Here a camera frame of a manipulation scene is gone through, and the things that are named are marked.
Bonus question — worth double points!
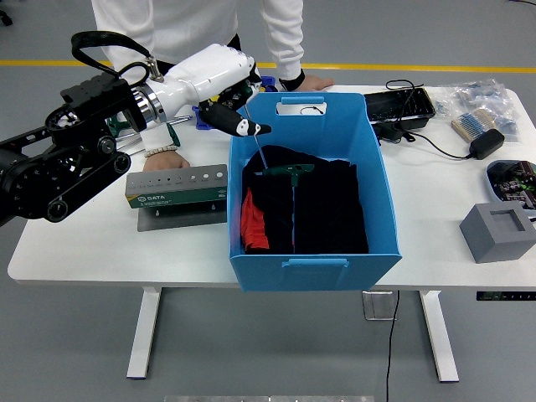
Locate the black cloth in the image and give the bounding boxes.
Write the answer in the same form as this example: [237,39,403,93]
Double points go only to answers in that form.
[240,145,369,256]

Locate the metal floor socket plate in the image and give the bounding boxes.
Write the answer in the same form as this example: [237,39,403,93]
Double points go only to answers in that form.
[362,291,398,322]

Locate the small green T-handle hex key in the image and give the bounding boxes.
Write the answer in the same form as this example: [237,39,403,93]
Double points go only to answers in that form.
[228,81,269,169]

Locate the coiled black cable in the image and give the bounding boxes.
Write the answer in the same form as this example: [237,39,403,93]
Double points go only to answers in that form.
[384,78,426,122]

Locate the black table control panel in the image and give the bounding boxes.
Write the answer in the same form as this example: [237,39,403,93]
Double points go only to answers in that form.
[476,291,536,302]

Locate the person's left hand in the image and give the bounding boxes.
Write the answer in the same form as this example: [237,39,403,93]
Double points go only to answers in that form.
[299,75,335,92]

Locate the clear bags of resistors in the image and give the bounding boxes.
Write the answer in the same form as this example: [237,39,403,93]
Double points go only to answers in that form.
[433,79,523,143]

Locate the small dark blue bin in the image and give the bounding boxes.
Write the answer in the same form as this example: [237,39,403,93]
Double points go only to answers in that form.
[191,75,277,131]

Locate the dark electronic components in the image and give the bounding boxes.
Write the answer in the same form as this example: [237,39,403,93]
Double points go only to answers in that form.
[492,161,536,210]

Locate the black power adapter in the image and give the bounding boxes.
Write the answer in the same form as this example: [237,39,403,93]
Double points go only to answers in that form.
[468,128,506,160]

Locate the beaded bracelet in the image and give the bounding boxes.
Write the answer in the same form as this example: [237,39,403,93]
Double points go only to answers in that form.
[143,144,179,159]

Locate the large light blue folding box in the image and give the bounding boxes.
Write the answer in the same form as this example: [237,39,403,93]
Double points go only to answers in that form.
[225,91,403,293]

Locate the taped resistor strip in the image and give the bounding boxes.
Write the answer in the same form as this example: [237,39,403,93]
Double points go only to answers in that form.
[451,108,497,143]

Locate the black device under tray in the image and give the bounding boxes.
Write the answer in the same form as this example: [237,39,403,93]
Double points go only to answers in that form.
[371,123,416,144]

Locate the short green T-handle hex key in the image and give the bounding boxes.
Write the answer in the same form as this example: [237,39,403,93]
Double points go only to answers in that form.
[125,122,182,158]

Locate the red cloth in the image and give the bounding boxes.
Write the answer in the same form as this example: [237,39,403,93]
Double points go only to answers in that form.
[240,188,270,252]

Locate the grey foam block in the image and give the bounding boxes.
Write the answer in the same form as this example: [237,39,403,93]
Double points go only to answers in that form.
[459,202,536,264]

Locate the black adapter cord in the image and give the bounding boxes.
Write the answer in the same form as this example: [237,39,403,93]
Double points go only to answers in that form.
[401,131,472,160]

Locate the person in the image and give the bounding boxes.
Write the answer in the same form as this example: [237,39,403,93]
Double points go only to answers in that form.
[90,0,306,91]

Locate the green grey hex key stand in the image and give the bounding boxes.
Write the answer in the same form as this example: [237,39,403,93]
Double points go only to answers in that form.
[124,163,229,209]

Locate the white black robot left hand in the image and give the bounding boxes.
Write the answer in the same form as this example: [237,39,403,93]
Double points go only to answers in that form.
[146,44,272,138]

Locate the black wristwatch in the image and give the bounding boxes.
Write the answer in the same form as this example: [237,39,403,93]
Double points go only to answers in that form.
[278,69,306,91]

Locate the white table leg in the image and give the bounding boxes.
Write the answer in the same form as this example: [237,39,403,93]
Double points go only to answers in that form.
[420,291,461,383]
[126,287,162,380]

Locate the person's right hand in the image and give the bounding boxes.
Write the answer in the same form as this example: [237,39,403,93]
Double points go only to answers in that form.
[142,151,192,172]

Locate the black plastic tray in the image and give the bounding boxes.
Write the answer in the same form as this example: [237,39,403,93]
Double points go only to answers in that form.
[362,86,437,131]

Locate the large green T-handle hex key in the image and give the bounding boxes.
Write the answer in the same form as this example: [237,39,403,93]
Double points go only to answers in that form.
[261,162,316,254]

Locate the black floor cable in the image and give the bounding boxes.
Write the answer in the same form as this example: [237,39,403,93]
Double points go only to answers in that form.
[384,291,401,402]

